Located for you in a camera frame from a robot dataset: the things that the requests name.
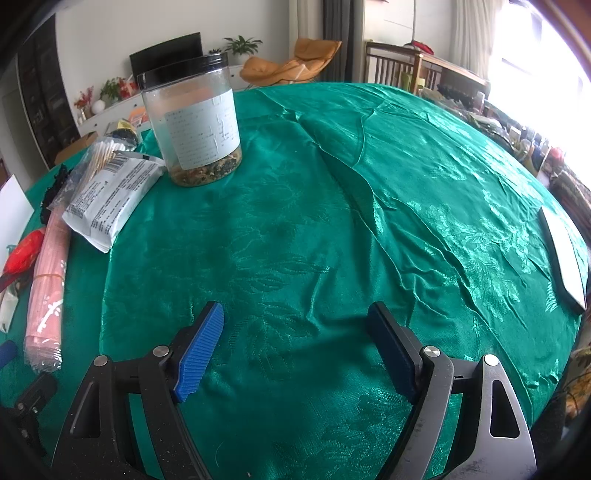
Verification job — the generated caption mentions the pile of assorted clutter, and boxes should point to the pile of assorted clutter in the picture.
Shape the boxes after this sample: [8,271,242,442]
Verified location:
[418,83,591,222]

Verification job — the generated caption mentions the cardboard box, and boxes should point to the cardboard box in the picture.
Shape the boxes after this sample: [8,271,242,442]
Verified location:
[55,131,98,164]

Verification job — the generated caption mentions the pink paper bundle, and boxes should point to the pink paper bundle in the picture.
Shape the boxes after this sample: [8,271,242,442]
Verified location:
[23,210,71,374]

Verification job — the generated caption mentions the clear jar with black lid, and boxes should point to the clear jar with black lid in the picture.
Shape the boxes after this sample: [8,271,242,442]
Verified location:
[137,52,243,188]

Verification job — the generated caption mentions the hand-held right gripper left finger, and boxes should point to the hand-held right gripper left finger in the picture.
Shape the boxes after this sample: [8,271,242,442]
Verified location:
[52,301,225,480]

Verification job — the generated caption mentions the red packet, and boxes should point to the red packet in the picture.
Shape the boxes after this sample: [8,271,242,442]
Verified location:
[2,231,47,278]

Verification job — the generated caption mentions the white flat phone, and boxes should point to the white flat phone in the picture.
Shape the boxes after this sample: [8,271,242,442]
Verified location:
[539,206,588,312]

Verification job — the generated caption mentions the black display cabinet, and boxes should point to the black display cabinet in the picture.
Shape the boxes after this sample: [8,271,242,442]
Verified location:
[16,34,81,169]

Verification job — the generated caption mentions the red flower vase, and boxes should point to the red flower vase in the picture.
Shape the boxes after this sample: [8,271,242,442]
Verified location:
[74,88,95,121]

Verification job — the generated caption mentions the beige paper packet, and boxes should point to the beige paper packet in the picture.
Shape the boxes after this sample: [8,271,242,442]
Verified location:
[0,286,20,334]

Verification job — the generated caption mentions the black hair clip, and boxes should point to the black hair clip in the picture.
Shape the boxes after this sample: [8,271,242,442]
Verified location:
[41,165,72,222]

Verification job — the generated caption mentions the red leafed potted plant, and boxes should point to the red leafed potted plant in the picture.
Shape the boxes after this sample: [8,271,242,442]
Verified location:
[99,78,139,104]

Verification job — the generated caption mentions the green potted plant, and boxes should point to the green potted plant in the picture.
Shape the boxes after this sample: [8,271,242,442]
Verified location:
[224,36,264,65]

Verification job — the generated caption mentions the dark yellow snack packet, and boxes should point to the dark yellow snack packet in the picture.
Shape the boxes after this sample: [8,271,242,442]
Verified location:
[104,119,141,151]

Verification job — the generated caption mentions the black television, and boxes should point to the black television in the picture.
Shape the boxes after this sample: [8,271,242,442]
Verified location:
[129,32,204,77]

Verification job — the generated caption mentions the bag of wooden cotton swabs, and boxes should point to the bag of wooden cotton swabs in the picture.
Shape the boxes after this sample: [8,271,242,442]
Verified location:
[50,137,139,210]

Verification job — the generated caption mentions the grey curtain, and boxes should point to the grey curtain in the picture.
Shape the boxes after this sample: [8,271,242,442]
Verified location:
[322,0,354,83]

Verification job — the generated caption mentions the wooden slatted bench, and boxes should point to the wooden slatted bench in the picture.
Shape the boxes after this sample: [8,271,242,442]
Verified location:
[365,41,490,100]

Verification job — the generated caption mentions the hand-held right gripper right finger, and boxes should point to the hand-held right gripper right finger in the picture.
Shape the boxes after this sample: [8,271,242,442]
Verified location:
[368,301,539,480]

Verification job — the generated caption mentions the white printed packet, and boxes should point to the white printed packet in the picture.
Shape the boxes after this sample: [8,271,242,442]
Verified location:
[62,151,167,254]

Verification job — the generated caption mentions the white paper sheet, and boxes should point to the white paper sheet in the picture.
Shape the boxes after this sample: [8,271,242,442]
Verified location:
[0,175,35,259]

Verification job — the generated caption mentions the green satin tablecloth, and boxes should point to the green satin tablecloth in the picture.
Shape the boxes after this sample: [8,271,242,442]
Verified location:
[0,82,589,480]

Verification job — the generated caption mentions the orange lounge chair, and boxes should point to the orange lounge chair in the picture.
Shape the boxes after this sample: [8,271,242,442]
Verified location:
[240,38,343,88]

